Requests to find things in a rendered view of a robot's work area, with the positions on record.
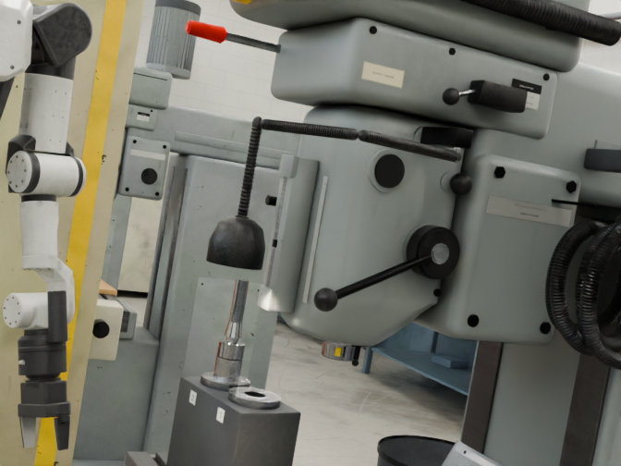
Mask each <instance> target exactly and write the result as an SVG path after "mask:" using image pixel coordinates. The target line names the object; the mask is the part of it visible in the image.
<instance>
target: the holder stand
mask: <svg viewBox="0 0 621 466"><path fill-rule="evenodd" d="M300 415H301V413H300V412H299V411H297V410H295V409H293V408H291V407H289V406H288V405H286V404H285V403H283V402H281V397H279V396H278V395H277V394H275V393H273V392H270V391H267V390H263V389H259V388H256V387H254V386H251V385H250V380H249V379H248V378H246V377H243V376H240V377H239V380H238V381H236V382H227V381H222V380H218V379H216V378H214V377H213V372H206V373H202V374H201V376H182V377H181V378H180V383H179V389H178V394H177V404H176V411H175V417H174V422H173V428H172V434H171V439H170V445H169V450H168V457H167V463H166V466H292V464H293V459H294V453H295V447H296V442H297V437H298V427H299V421H300Z"/></svg>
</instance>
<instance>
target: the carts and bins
mask: <svg viewBox="0 0 621 466"><path fill-rule="evenodd" d="M454 444H455V442H451V441H447V440H443V439H439V438H433V437H428V436H420V435H391V436H387V437H384V438H382V439H381V440H380V441H379V442H378V446H379V447H378V446H377V452H378V461H377V466H442V465H443V463H444V461H445V459H446V457H447V456H448V454H449V452H450V451H451V449H452V447H453V446H454Z"/></svg>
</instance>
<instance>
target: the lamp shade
mask: <svg viewBox="0 0 621 466"><path fill-rule="evenodd" d="M265 249H266V247H265V240H264V235H263V229H262V228H261V227H260V226H259V225H258V224H257V223H256V222H255V221H254V220H251V219H250V218H249V217H245V216H239V215H235V216H229V217H227V218H225V219H223V220H221V221H219V222H218V223H217V225H216V227H215V229H214V231H213V234H212V235H211V237H210V239H209V245H208V251H207V256H206V261H207V262H210V263H213V264H220V265H224V266H230V267H236V268H242V269H250V270H262V266H263V260H264V254H265Z"/></svg>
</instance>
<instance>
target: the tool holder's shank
mask: <svg viewBox="0 0 621 466"><path fill-rule="evenodd" d="M248 287H249V281H248V280H245V279H238V278H237V279H236V282H235V287H234V293H233V299H232V304H231V310H230V316H229V321H228V324H227V327H226V331H225V336H226V341H227V342H231V343H238V342H239V339H240V338H242V321H243V315H244V310H245V304H246V298H247V293H248Z"/></svg>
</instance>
